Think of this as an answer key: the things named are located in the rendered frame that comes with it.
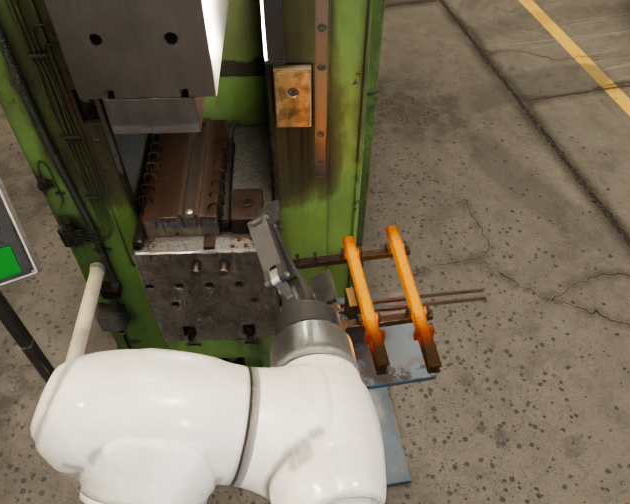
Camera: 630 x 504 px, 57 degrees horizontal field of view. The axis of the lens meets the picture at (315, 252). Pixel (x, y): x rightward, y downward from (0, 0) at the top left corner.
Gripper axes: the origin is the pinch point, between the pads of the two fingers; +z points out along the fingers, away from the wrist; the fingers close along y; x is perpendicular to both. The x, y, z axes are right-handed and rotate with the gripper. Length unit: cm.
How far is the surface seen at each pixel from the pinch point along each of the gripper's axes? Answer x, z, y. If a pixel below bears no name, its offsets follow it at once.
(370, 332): -8, 34, 49
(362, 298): -7, 44, 47
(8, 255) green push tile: -76, 59, -4
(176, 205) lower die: -41, 76, 14
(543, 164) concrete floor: 81, 212, 155
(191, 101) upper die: -16, 60, -10
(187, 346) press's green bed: -74, 82, 60
